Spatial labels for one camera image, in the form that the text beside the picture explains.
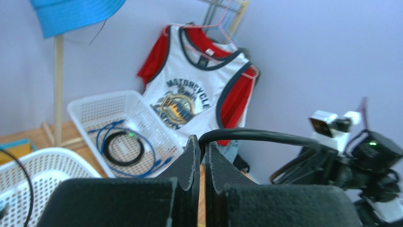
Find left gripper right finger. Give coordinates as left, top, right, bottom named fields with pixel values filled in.
left=205, top=142, right=361, bottom=227

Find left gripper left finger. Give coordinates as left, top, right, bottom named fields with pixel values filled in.
left=38, top=136, right=200, bottom=227

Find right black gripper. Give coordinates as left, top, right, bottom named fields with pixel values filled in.
left=270, top=147, right=353, bottom=189

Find blue ethernet cable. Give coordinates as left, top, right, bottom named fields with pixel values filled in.
left=94, top=121, right=171, bottom=177
left=87, top=119, right=173, bottom=178

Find thin black cable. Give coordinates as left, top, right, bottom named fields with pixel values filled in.
left=198, top=128, right=322, bottom=161

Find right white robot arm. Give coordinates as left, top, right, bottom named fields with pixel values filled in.
left=270, top=130, right=403, bottom=227

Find black garment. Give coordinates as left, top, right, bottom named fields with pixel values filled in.
left=233, top=154, right=250, bottom=173

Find denim jeans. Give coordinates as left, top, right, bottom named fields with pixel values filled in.
left=219, top=140, right=239, bottom=163

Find white rectangular perforated basket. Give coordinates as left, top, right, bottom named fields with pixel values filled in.
left=67, top=91, right=184, bottom=178

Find red shirt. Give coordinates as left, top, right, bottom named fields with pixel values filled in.
left=137, top=26, right=257, bottom=146

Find white motorcycle tank top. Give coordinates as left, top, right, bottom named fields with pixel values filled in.
left=141, top=24, right=253, bottom=148

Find white oval perforated basket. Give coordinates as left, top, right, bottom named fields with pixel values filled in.
left=0, top=148, right=100, bottom=227

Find teal cloth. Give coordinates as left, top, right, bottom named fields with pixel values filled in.
left=0, top=139, right=37, bottom=153

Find orange cloth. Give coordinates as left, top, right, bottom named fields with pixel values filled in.
left=0, top=150, right=30, bottom=165

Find pink clothes hanger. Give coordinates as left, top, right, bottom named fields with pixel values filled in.
left=162, top=0, right=260, bottom=79

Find blue bucket hat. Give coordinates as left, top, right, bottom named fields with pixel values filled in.
left=30, top=0, right=125, bottom=39

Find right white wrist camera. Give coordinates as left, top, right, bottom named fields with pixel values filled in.
left=309, top=110, right=362, bottom=156

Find black coiled cable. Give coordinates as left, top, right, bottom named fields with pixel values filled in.
left=103, top=131, right=145, bottom=167

